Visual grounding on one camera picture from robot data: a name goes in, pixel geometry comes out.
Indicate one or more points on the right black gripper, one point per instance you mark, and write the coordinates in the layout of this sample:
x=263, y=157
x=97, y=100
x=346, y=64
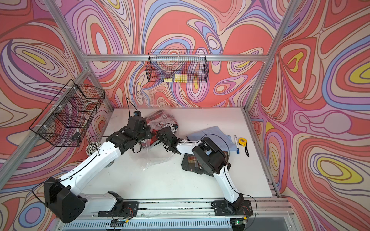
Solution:
x=160, y=136

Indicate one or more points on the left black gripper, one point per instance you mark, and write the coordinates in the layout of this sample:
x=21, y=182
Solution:
x=148, y=134

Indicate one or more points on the clear plastic vacuum bag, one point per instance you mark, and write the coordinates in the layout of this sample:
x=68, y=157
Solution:
x=153, y=152

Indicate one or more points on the light blue shirt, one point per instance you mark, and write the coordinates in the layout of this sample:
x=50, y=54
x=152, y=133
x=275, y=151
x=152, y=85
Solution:
x=224, y=142

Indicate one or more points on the red black buffalo plaid shirt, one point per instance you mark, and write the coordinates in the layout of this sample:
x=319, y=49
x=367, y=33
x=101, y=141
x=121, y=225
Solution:
x=157, y=121

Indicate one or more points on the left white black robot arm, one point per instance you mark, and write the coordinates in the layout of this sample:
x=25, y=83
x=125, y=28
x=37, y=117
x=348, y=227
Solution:
x=64, y=196

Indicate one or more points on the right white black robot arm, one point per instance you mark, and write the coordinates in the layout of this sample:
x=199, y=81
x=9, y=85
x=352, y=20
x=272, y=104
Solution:
x=211, y=158

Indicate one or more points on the bundle of white sticks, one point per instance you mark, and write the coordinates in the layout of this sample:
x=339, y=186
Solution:
x=92, y=148

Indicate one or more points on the yellow sticky note blocks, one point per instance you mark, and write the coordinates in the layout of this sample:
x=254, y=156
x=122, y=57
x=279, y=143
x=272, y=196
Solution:
x=177, y=78

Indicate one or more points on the blue white marker pen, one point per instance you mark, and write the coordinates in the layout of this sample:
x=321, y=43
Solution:
x=237, y=144

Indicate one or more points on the yellow tape measure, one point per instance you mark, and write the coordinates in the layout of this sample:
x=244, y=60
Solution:
x=244, y=143

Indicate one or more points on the black wire basket back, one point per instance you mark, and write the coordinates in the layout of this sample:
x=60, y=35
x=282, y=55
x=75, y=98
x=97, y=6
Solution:
x=167, y=62

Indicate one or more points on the black wire basket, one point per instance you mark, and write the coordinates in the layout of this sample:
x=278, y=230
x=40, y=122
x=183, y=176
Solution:
x=167, y=62
x=66, y=119

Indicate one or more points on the black wire basket left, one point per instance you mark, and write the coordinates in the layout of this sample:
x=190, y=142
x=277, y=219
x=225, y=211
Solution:
x=66, y=119

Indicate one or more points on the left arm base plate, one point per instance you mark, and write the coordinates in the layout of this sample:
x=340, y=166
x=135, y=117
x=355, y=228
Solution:
x=125, y=209

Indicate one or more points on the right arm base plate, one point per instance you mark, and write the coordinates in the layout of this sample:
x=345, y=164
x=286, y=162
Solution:
x=223, y=208

